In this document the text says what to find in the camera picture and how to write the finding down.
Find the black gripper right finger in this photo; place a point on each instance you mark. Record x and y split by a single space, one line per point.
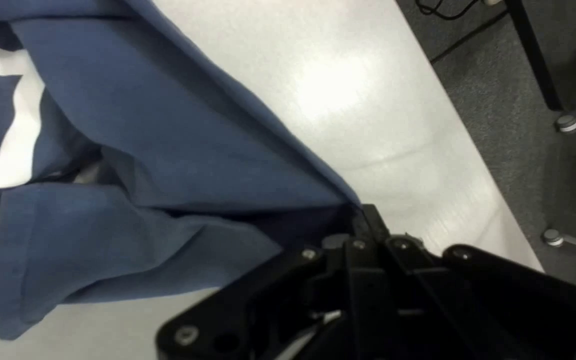
472 305

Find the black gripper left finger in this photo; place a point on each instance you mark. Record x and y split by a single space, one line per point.
295 307

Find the blue t-shirt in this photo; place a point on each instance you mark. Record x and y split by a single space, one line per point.
130 166

